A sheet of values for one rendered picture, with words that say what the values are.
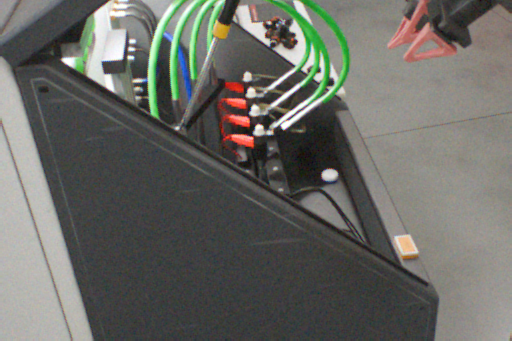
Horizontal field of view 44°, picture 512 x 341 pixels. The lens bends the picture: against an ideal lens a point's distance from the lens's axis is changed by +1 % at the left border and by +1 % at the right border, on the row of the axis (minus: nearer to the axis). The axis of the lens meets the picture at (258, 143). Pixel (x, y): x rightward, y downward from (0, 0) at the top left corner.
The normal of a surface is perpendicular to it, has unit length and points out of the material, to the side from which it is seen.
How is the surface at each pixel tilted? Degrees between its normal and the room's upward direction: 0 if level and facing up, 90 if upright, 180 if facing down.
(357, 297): 90
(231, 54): 90
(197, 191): 90
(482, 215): 0
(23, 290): 90
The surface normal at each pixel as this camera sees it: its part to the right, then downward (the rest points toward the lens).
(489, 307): -0.06, -0.84
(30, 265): 0.11, 0.54
